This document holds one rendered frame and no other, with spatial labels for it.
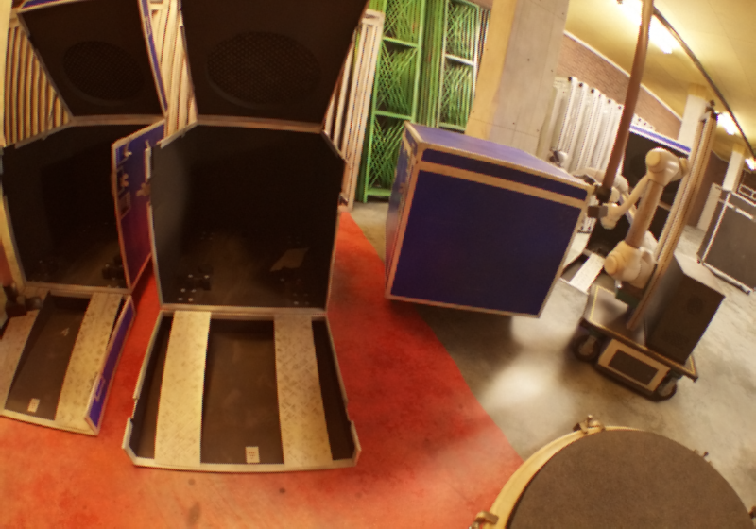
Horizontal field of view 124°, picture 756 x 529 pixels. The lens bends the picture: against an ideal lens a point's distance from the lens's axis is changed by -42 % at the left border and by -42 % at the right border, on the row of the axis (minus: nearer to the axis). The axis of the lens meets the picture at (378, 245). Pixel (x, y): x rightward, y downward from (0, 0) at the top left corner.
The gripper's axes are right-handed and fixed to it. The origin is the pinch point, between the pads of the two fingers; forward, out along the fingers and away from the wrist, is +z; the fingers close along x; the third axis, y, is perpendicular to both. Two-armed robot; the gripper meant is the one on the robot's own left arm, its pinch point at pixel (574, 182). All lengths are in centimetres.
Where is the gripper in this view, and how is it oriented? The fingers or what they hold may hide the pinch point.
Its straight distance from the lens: 230.5
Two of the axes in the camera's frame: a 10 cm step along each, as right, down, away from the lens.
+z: -9.8, -1.7, -0.6
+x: -1.8, 8.9, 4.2
